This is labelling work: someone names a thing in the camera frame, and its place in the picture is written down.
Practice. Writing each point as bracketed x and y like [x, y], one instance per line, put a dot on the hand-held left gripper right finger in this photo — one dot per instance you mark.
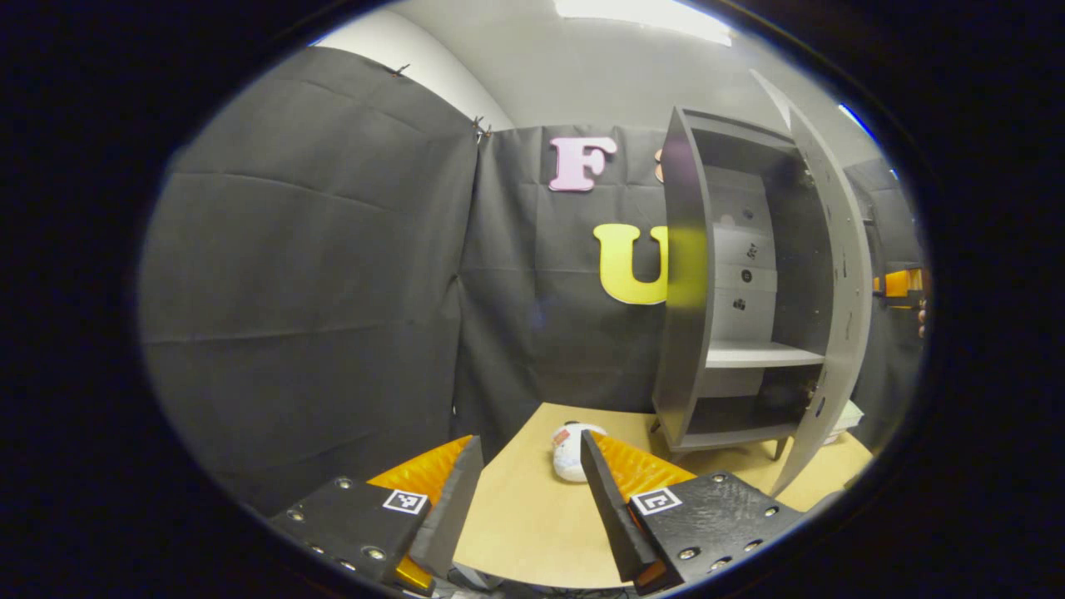
[611, 507]

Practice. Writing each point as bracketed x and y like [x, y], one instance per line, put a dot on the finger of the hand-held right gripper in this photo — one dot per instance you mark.
[903, 283]

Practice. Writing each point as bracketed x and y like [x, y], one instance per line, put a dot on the grey cabinet door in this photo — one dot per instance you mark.
[849, 274]

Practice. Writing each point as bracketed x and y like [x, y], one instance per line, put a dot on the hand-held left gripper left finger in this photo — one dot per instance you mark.
[453, 499]

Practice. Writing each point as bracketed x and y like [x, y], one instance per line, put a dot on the black backdrop cloth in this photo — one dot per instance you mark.
[316, 274]

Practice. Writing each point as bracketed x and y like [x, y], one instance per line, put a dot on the dark grey cabinet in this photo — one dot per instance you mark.
[686, 291]

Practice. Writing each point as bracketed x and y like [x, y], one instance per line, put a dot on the long ceiling light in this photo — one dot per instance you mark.
[641, 17]

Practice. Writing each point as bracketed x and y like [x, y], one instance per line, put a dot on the white rounded object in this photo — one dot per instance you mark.
[570, 457]

